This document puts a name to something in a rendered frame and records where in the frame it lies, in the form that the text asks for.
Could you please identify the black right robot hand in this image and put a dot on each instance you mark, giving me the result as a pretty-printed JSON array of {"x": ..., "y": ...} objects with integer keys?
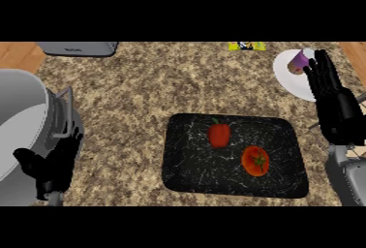
[{"x": 336, "y": 106}]

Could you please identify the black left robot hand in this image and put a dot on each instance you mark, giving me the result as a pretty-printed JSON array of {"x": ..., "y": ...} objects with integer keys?
[{"x": 50, "y": 161}]

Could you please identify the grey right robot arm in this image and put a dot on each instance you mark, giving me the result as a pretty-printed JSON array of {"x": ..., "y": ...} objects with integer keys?
[{"x": 348, "y": 176}]

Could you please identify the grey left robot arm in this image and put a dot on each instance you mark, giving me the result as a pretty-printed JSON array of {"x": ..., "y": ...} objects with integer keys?
[{"x": 55, "y": 199}]

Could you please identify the red tomato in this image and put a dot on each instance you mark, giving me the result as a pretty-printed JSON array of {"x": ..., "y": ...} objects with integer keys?
[{"x": 255, "y": 160}]

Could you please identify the black marbled tray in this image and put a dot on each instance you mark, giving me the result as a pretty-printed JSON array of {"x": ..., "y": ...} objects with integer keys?
[{"x": 233, "y": 155}]

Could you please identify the white plate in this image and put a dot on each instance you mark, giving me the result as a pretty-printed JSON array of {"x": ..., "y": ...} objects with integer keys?
[{"x": 292, "y": 74}]

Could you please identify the purple cupcake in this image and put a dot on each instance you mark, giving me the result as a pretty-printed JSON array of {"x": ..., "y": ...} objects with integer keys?
[{"x": 298, "y": 63}]

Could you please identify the red bell pepper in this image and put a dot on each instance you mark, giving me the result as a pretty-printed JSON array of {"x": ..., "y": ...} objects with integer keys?
[{"x": 218, "y": 134}]

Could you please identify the yellow snack packet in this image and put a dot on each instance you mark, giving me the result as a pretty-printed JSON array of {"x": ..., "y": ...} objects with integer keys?
[{"x": 246, "y": 46}]

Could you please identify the grey appliance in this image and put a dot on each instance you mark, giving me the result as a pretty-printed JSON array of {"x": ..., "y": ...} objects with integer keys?
[{"x": 78, "y": 48}]

